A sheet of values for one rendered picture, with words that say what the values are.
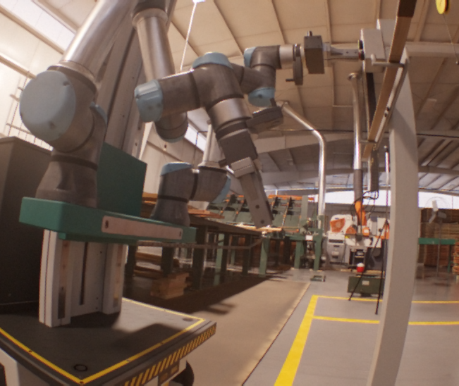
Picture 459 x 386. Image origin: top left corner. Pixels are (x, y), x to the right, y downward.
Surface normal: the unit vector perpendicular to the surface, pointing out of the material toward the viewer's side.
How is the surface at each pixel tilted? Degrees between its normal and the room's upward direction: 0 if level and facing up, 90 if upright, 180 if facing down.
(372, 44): 90
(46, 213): 90
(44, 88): 98
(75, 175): 73
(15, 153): 90
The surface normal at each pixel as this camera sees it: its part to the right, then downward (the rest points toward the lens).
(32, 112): 0.09, -0.04
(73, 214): 0.95, 0.06
